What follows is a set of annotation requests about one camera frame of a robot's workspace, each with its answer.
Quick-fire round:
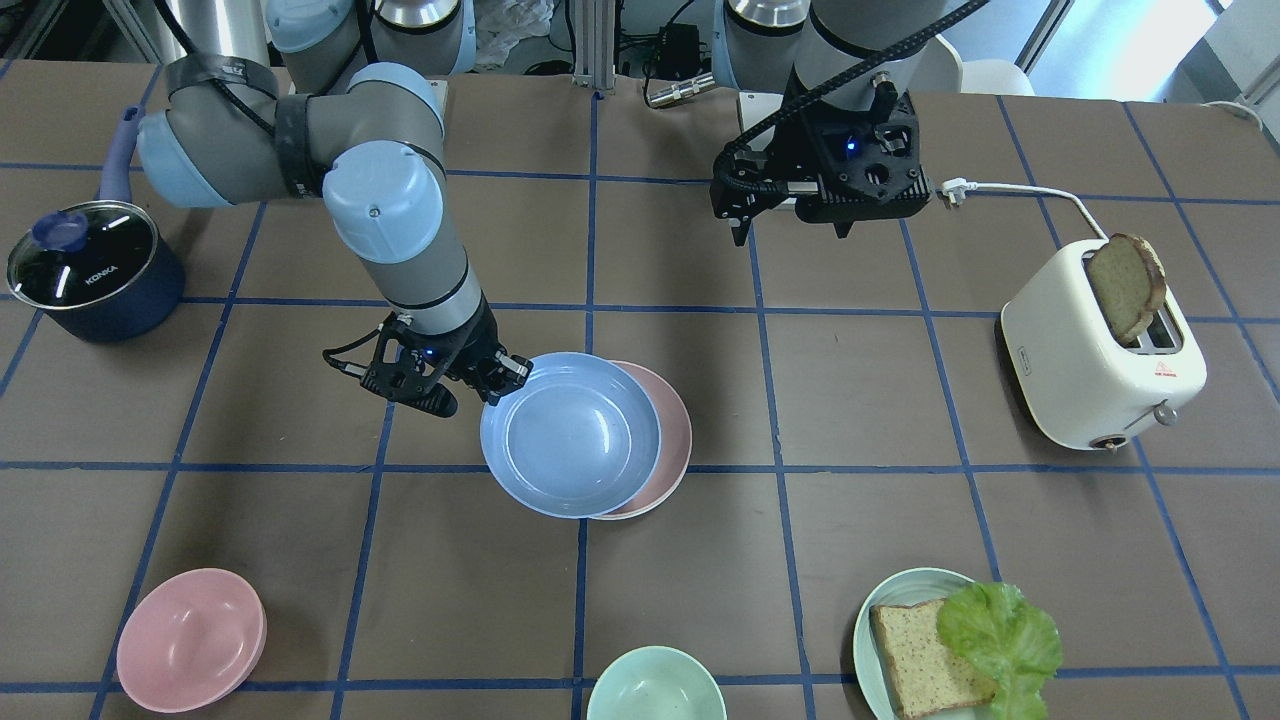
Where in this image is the pink plate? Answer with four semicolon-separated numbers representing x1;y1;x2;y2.
593;360;692;521

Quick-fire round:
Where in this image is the bread slice on plate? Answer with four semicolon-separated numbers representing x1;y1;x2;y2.
870;598;996;719

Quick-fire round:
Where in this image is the light green bowl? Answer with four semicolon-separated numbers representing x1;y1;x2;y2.
585;646;727;719

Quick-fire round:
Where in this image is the dark blue pot with lid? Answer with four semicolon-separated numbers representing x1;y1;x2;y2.
6;106;186;345

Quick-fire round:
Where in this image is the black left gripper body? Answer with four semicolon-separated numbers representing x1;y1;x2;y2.
712;77;932;225

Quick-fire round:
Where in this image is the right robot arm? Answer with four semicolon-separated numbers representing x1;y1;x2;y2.
138;1;532;418

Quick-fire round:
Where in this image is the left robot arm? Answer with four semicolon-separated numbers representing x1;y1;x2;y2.
710;1;980;246

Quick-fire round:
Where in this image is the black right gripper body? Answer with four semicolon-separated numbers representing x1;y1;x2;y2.
360;300;500;418

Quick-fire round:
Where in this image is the light green plate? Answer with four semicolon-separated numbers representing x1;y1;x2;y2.
852;568;995;719

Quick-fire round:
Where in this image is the green lettuce leaf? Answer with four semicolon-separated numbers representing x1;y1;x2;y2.
937;582;1064;719

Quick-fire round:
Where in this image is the pink bowl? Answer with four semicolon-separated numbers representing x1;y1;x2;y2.
116;568;268;714

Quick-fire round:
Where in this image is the blue plate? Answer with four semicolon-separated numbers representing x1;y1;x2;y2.
479;351;666;519

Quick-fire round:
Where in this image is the toast slice in toaster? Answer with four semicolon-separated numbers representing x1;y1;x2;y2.
1084;233;1169;346

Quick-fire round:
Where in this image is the cream white toaster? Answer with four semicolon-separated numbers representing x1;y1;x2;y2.
997;240;1207;451

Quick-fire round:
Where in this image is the white toaster power cable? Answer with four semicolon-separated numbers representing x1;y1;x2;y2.
938;176;1111;241

